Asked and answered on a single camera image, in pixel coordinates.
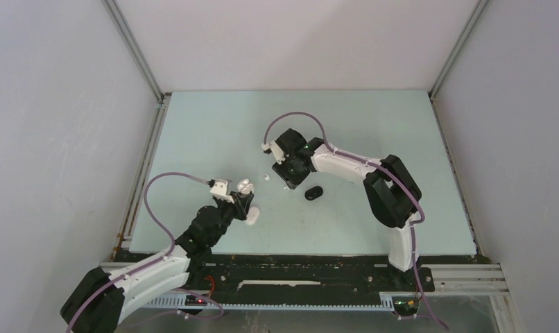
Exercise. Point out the black oval charging case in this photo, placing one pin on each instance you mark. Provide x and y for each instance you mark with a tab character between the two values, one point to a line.
313	193

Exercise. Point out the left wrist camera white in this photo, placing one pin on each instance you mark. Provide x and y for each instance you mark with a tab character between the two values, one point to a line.
219	189

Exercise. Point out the white square charging case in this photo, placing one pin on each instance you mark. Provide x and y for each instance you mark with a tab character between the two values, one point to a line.
245	186

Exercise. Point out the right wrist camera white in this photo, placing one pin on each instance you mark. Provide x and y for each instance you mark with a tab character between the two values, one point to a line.
271	148

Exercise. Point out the right aluminium frame post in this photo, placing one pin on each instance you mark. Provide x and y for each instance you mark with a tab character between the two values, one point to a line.
443	75

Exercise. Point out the aluminium frame post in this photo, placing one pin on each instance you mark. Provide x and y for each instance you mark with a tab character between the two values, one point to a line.
143	100
443	75

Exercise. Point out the left aluminium frame post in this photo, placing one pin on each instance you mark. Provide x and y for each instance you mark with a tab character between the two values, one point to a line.
143	100

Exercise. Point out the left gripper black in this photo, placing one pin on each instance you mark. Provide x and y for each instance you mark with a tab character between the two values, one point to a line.
241	205

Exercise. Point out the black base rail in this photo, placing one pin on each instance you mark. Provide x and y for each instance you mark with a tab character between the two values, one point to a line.
306	280

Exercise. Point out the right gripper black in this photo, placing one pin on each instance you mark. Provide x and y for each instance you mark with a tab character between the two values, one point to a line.
293	182

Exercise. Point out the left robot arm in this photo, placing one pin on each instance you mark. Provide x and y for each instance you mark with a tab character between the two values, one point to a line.
102	300

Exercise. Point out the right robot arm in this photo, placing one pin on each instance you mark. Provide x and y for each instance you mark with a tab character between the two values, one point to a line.
393	195

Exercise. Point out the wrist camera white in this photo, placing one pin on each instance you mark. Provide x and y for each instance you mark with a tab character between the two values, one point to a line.
271	148
219	189

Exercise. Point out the white oval charging case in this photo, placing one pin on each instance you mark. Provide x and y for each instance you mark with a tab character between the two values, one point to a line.
252	215

